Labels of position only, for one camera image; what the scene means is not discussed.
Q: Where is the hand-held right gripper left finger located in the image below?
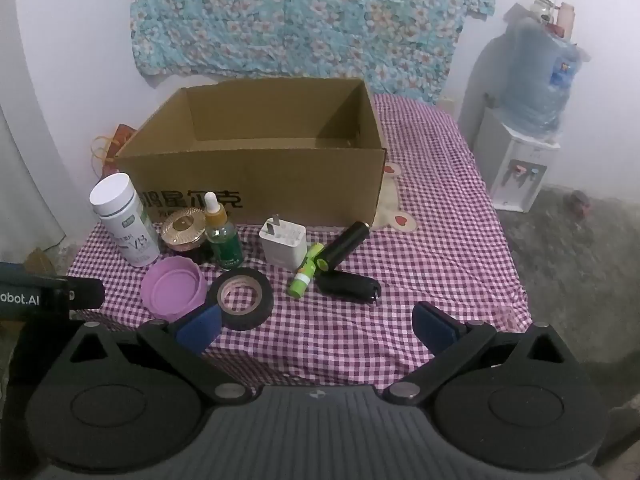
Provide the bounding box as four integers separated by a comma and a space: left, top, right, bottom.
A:
64, 304, 256, 406

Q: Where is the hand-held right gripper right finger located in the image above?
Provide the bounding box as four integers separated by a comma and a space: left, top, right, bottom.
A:
386, 301, 577, 406

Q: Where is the black tape roll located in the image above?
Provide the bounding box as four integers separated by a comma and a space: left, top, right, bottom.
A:
206, 267, 274, 331

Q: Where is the purple plastic lid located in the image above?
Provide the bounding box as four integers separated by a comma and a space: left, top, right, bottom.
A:
141, 256, 208, 322

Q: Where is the green dropper bottle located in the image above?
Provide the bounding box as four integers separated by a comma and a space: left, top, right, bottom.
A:
204, 192, 245, 271

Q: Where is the black oval case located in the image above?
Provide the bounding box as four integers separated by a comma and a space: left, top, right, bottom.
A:
314, 269, 382, 305

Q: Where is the dark jar with gold lid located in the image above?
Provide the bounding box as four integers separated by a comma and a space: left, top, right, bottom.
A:
160, 208, 208, 263

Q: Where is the green lip balm tube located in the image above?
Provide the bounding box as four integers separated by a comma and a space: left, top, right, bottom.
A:
287, 242, 326, 297

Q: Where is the white wall charger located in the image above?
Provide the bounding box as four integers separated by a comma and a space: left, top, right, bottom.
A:
258, 215, 307, 271

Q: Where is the slim black cylinder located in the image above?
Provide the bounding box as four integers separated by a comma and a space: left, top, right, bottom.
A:
317, 221, 372, 275

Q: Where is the white plastic bottle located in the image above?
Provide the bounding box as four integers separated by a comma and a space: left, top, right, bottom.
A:
89, 172, 161, 267

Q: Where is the brown cardboard box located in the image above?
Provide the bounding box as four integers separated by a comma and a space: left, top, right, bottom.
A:
114, 77, 388, 228

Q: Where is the brown paper bag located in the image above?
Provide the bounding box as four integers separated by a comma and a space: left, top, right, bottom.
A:
22, 247, 68, 278

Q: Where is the purple checkered tablecloth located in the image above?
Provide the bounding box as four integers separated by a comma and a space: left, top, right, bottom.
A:
67, 92, 528, 393

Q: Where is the white water dispenser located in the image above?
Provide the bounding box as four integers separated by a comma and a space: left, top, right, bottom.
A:
472, 107, 561, 213

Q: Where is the red gift bag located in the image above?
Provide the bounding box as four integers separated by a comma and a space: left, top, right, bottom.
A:
91, 124, 138, 178

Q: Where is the small dark floor object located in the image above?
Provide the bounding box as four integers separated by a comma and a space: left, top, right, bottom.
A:
565, 190, 593, 218

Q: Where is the blue floral cloth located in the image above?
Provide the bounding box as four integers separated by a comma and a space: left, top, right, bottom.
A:
129, 0, 501, 106

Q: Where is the small pink container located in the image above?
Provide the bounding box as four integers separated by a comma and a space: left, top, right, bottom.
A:
557, 1, 576, 38

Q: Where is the small clear container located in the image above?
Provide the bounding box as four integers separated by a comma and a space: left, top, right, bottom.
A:
529, 0, 558, 23

